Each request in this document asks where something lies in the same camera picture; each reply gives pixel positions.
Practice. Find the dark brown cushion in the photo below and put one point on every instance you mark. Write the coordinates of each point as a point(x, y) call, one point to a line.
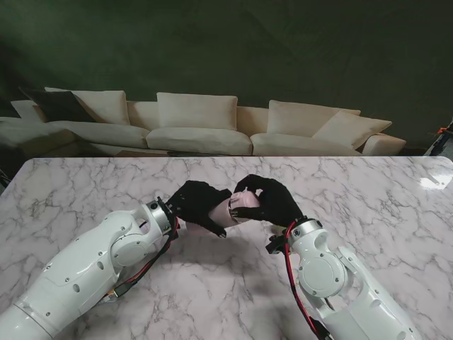
point(56, 106)

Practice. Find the stand with orange clamp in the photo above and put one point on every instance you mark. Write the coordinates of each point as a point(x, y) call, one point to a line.
point(442, 141)

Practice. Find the wide rectangular cream cushion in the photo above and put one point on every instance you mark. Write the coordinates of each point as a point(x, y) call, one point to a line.
point(196, 111)

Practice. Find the cream cushion behind dark cushion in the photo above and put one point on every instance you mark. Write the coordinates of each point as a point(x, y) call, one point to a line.
point(106, 106)

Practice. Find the large cream cushion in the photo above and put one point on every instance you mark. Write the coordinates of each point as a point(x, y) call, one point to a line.
point(297, 118)

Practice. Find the tilted small cream cushion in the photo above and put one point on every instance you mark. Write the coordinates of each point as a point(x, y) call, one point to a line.
point(357, 129)

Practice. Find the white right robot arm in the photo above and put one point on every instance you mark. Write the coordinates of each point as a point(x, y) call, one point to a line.
point(329, 280)

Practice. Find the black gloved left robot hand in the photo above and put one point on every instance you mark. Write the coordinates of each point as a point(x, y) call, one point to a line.
point(196, 205)

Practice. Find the cream fabric sofa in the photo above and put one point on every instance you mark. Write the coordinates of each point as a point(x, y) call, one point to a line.
point(198, 140)

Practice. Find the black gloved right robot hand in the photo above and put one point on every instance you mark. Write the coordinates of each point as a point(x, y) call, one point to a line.
point(279, 205)

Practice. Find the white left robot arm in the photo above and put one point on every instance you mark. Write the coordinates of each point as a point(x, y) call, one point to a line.
point(81, 272)

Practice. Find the pink thermos bottle body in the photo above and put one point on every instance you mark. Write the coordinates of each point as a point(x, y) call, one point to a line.
point(221, 212)

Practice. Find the pink thermos lid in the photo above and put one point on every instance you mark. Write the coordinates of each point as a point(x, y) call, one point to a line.
point(247, 201)

